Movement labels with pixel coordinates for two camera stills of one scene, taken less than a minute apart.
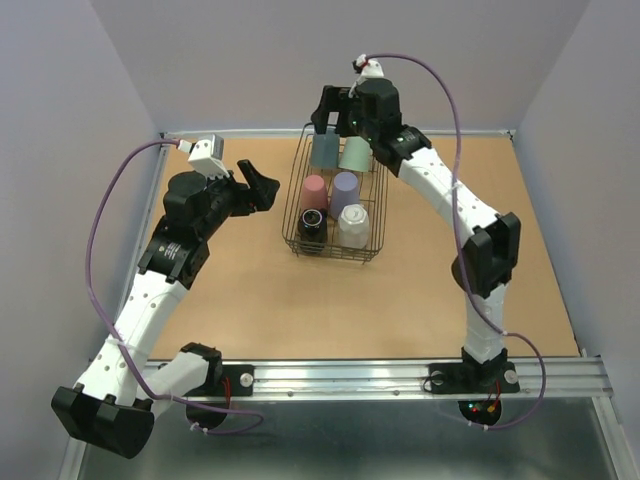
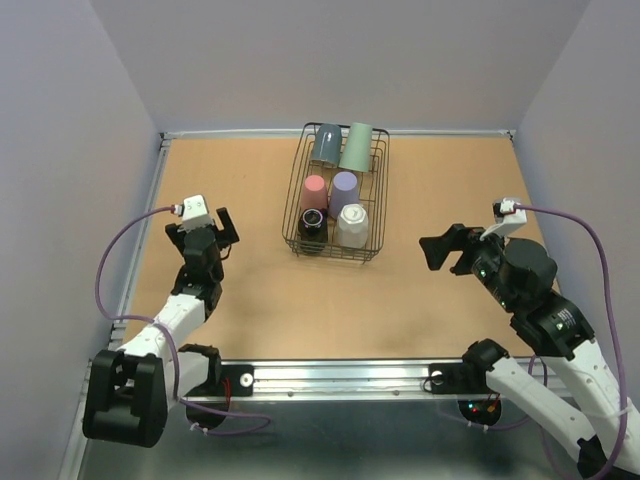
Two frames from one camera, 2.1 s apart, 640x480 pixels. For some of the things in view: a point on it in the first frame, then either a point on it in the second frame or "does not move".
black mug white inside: x=312 y=230 does not move
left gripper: x=263 y=190 -> x=226 y=236
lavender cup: x=345 y=191 does not move
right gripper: x=330 y=101 -> x=457 y=236
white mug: x=353 y=227 does not move
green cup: x=357 y=154 does not move
